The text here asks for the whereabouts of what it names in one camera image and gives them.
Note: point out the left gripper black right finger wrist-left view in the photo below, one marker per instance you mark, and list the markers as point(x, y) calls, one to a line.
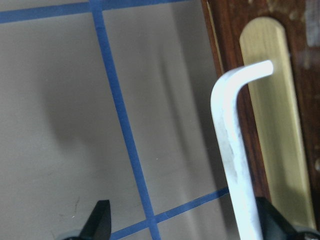
point(275, 227)

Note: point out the left gripper black left finger wrist-left view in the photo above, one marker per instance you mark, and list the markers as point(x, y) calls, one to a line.
point(99, 224)

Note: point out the white bent drawer handle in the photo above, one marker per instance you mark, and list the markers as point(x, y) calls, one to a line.
point(223, 104)

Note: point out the dark brown wooden drawer box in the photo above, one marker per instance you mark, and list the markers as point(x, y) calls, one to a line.
point(225, 21)

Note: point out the light wood drawer front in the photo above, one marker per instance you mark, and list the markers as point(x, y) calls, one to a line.
point(276, 114)

